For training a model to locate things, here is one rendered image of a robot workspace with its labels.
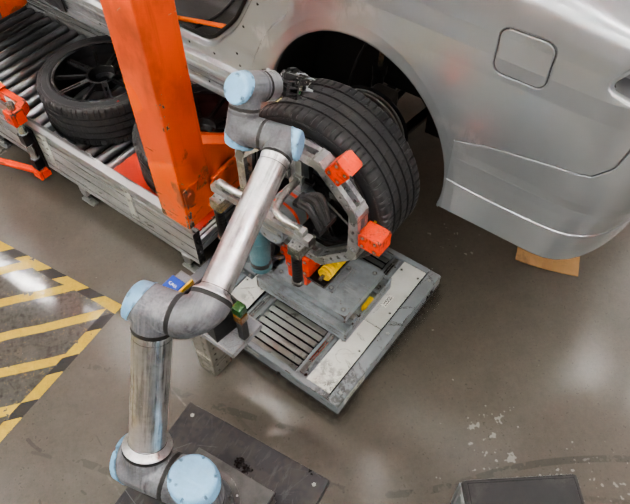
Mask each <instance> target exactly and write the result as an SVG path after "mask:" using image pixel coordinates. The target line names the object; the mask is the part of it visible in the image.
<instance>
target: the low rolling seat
mask: <svg viewBox="0 0 630 504"><path fill-rule="evenodd" d="M451 504H585V502H584V499H583V496H582V492H581V489H580V486H579V482H578V479H577V476H576V475H574V474H564V475H547V476H529V477H512V478H495V479H478V480H465V481H463V482H461V483H459V485H458V487H457V489H456V491H455V493H454V495H453V497H452V500H451Z"/></svg>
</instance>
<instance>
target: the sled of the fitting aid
mask: <svg viewBox="0 0 630 504"><path fill-rule="evenodd" d="M284 260H285V258H283V259H278V260H274V261H272V263H273V267H272V269H271V270H270V271H269V272H267V273H265V274H258V275H257V276H256V279H257V286H258V287H260V288H261V289H263V290H264V291H266V292H268V293H269V294H271V295H272V296H274V297H275V298H277V299H279V300H280V301H282V302H283V303H285V304H286V305H288V306H289V307H291V308H293V309H294V310H296V311H297V312H299V313H300V314H302V315H304V316H305V317H307V318H308V319H310V320H311V321H313V322H315V323H316V324H318V325H319V326H321V327H322V328H324V329H326V330H327V331H329V332H330V333H332V334H333V335H335V336H337V337H338V338H340V339H341V340H343V341H344V342H346V341H347V339H348V338H349V337H350V336H351V335H352V333H353V332H354V331H355V330H356V329H357V327H358V326H359V325H360V324H361V323H362V321H363V320H364V319H365V318H366V317H367V315H368V314H369V313H370V312H371V311H372V309H373V308H374V307H375V306H376V304H377V303H378V302H379V301H380V300H381V298H382V297H383V296H384V295H385V294H386V292H387V291H388V290H389V289H390V287H391V280H392V278H391V277H389V276H387V275H385V274H384V275H383V279H382V280H381V281H380V282H379V283H378V285H377V286H376V287H375V288H374V289H373V290H372V292H371V293H370V294H369V295H368V296H367V298H366V299H365V300H364V301H363V302H362V303H361V305H360V306H359V307H358V308H357V309H356V311H355V312H354V313H353V314H352V315H351V316H350V318H349V319H348V320H347V321H346V322H345V323H344V322H342V321H340V320H339V319H337V318H336V317H334V316H332V315H331V314H329V313H328V312H326V311H324V310H323V309H321V308H320V307H318V306H316V305H315V304H313V303H312V302H310V301H308V300H307V299H305V298H304V297H302V296H300V295H299V294H297V293H296V292H294V291H292V290H291V289H289V288H288V287H286V286H284V285H283V284H281V283H280V282H278V281H276V280H275V279H273V275H272V273H273V272H274V270H275V269H276V268H277V267H278V266H279V265H280V264H281V263H282V262H283V261H284Z"/></svg>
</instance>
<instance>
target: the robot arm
mask: <svg viewBox="0 0 630 504"><path fill-rule="evenodd" d="M312 80H315V79H314V78H311V77H310V76H308V75H307V74H306V73H304V72H302V71H300V70H299V69H298V68H296V67H290V68H287V70H283V71H282V72H280V74H279V73H277V72H276V71H274V70H270V69H269V68H267V69H262V70H250V71H247V70H240V71H236V72H233V73H231V74H230V75H229V76H228V77H227V79H226V81H225V83H224V94H225V97H226V99H227V100H228V101H229V105H228V112H227V119H226V126H225V129H224V133H225V134H224V141H225V143H226V144H227V145H228V146H229V147H231V148H233V149H236V150H241V151H252V150H253V149H258V150H261V153H260V157H259V159H258V161H257V163H256V165H255V168H254V170H253V172H252V174H251V176H250V178H249V180H248V182H247V185H246V187H245V189H244V191H243V193H242V195H241V197H240V199H239V202H238V204H237V206H236V208H235V210H234V212H233V214H232V216H231V219H230V221H229V223H228V225H227V227H226V229H225V231H224V233H223V236H222V238H221V240H220V242H219V244H218V246H217V248H216V250H215V253H214V255H213V257H212V259H211V261H210V263H209V265H208V267H207V270H206V272H205V274H204V276H203V278H202V280H201V282H200V283H199V284H196V285H193V286H192V288H191V290H190V292H189V293H188V294H184V293H182V292H179V291H176V290H174V289H171V288H168V287H165V286H163V285H160V284H157V283H156V282H151V281H147V280H141V281H139V282H137V283H136V284H134V285H133V286H132V288H131V289H130V290H129V291H128V293H127V295H126V296H125V298H124V301H123V303H122V306H121V317H122V318H124V319H125V320H126V321H130V332H131V352H130V396H129V432H128V433H127V434H125V435H124V436H123V437H122V438H121V439H120V440H119V442H118V443H117V445H116V450H115V451H113V453H112V456H111V460H110V466H109V469H110V474H111V476H112V478H113V479H115V480H116V481H118V482H119V483H121V484H122V485H125V486H128V487H130V488H133V489H135V490H137V491H139V492H142V493H144V494H146V495H148V496H151V497H153V498H155V499H157V500H160V501H162V502H164V503H166V504H234V498H233V494H232V491H231V488H230V487H229V485H228V484H227V482H226V481H225V480H223V479H222V478H221V476H220V473H219V470H218V469H217V467H216V466H215V464H214V463H213V462H212V461H211V460H210V459H208V458H207V457H205V456H203V455H199V454H190V455H186V454H184V453H181V452H179V451H177V450H174V449H172V448H173V441H172V437H171V436H170V434H169V433H168V432H167V424H168V408H169V392H170V376H171V360H172V345H173V338H177V339H188V338H193V337H197V336H199V335H202V334H204V333H206V332H208V331H210V330H212V329H213V328H215V327H216V326H217V325H219V324H220V323H221V322H222V321H223V320H224V319H225V318H226V317H227V315H228V314H229V312H230V310H231V307H232V305H233V303H232V300H231V297H230V295H231V293H232V291H233V289H234V287H235V284H236V282H237V280H238V278H239V276H240V273H241V271H242V269H243V267H244V264H245V262H246V260H247V258H248V256H249V253H250V251H251V249H252V247H253V244H254V242H255V240H256V238H257V236H258V233H259V231H260V229H261V227H262V224H263V222H264V220H265V218H266V216H267V213H268V211H269V209H270V207H271V205H272V202H273V200H274V198H275V196H276V193H277V191H278V189H279V187H280V185H281V182H282V180H283V178H284V176H285V173H286V171H287V169H288V168H289V167H290V164H291V162H292V160H293V161H298V160H299V159H300V157H301V155H302V152H303V149H304V142H305V136H304V132H303V131H302V130H301V129H298V128H295V127H294V126H288V125H285V124H281V123H278V122H274V121H271V120H267V119H265V118H261V117H259V112H260V107H261V102H270V101H275V100H277V99H279V98H280V96H281V95H282V96H284V97H288V98H291V99H294V100H305V99H307V98H304V97H298V95H300V96H304V91H306V92H313V90H312V89H310V88H308V86H309V85H310V84H311V81H312ZM295 96H296V97H295ZM298 98H301V99H298Z"/></svg>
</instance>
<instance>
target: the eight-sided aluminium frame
mask: <svg viewBox="0 0 630 504"><path fill-rule="evenodd" d="M257 151H259V150H258V149H253V150H252V151H241V150H236V149H235V157H236V164H237V170H238V177H239V184H240V188H239V189H240V190H243V191H244V189H245V187H246V185H247V182H248V180H249V178H250V176H251V174H252V172H253V170H254V168H255V165H256V162H255V154H254V153H255V152H257ZM335 159H336V158H335V157H334V156H333V155H332V154H331V152H329V151H327V150H326V149H325V148H321V147H319V146H317V145H315V144H313V143H311V142H310V141H308V140H306V139H305V142H304V149H303V152H302V155H301V157H300V159H299V160H300V161H302V162H303V163H305V164H306V165H308V166H310V167H312V168H314V169H315V170H316V171H317V172H318V174H319V175H320V176H321V178H322V179H323V181H324V182H325V183H326V185H327V186H328V188H329V189H330V190H331V192H332V193H333V195H334V196H335V197H336V199H337V200H338V202H339V203H340V204H341V206H342V207H343V209H344V210H345V211H346V213H347V214H348V242H347V243H344V244H338V245H333V246H328V247H327V246H324V245H322V244H321V243H319V242H317V241H316V244H315V245H314V246H313V247H312V248H311V249H310V250H309V252H308V253H307V254H306V255H305V256H306V257H308V258H310V259H311V260H313V261H314V262H315V263H318V264H320V265H325V264H330V263H336V262H343V261H349V260H350V261H352V260H355V259H357V258H358V257H359V255H360V254H361V253H362V252H363V251H364V249H362V248H361V247H359V246H358V245H357V243H358V233H359V232H360V230H361V229H362V228H363V227H364V226H365V225H366V224H367V222H368V213H369V210H368V209H369V207H368V205H367V204H366V201H365V199H363V198H362V197H361V195H360V194H359V192H358V191H357V189H356V188H355V187H354V185H353V184H352V182H351V181H350V179H349V180H347V181H346V182H344V183H343V184H341V185H340V186H336V185H335V183H334V182H333V181H332V180H331V179H330V178H329V176H328V175H327V174H326V173H325V172H324V171H325V169H326V168H327V167H328V166H329V165H330V164H331V163H332V162H333V161H334V160H335ZM292 239H293V238H291V237H287V238H286V239H285V240H284V241H283V242H284V243H285V244H286V245H288V243H289V242H290V241H291V240H292Z"/></svg>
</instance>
